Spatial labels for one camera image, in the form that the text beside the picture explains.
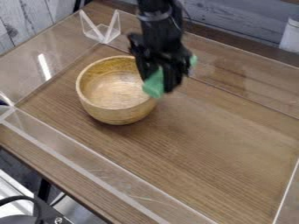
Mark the light brown wooden bowl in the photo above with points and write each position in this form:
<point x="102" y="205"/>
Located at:
<point x="110" y="91"/>

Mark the black table leg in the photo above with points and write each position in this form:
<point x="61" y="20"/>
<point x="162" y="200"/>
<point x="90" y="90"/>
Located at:
<point x="45" y="190"/>

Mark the white cylindrical container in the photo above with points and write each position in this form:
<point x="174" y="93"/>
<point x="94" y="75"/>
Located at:
<point x="290" y="39"/>

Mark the clear acrylic tray walls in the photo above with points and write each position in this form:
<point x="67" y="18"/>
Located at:
<point x="213" y="159"/>

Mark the green rectangular block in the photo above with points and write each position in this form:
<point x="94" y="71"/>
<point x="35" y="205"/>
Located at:
<point x="154" y="84"/>

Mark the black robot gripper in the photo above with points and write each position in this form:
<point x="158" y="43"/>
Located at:
<point x="158" y="46"/>

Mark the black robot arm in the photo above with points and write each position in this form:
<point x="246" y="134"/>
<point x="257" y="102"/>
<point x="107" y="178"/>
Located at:
<point x="158" y="10"/>

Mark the black metal bracket with screw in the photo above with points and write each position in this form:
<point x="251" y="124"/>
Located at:
<point x="47" y="215"/>

